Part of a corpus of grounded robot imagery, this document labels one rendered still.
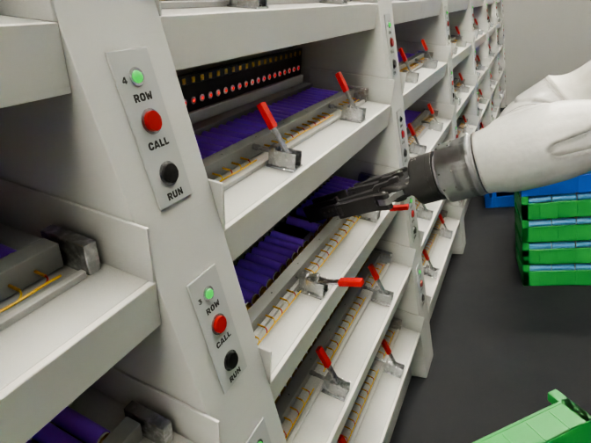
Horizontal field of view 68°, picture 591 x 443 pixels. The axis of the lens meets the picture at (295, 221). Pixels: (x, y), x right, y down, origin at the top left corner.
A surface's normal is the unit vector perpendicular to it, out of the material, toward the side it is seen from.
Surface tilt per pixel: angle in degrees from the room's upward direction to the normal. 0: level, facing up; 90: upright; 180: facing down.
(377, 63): 90
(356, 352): 17
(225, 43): 107
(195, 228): 90
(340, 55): 90
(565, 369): 0
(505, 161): 83
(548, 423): 0
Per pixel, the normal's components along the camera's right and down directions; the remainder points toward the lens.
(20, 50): 0.90, 0.25
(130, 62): 0.87, 0.00
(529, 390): -0.21, -0.91
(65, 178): -0.44, 0.42
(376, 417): 0.05, -0.87
